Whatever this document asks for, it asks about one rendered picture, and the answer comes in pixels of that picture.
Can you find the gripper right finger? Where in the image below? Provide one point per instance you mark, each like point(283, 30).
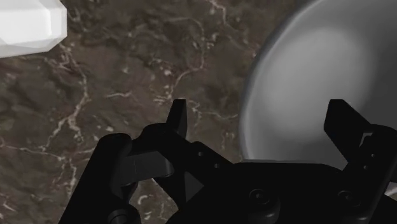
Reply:
point(366, 145)

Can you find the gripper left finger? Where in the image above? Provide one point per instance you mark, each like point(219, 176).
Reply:
point(149, 149)

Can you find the grey bowl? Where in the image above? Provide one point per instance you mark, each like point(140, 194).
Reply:
point(313, 93)

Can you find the white faceted object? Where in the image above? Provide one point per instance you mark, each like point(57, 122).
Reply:
point(28, 24)

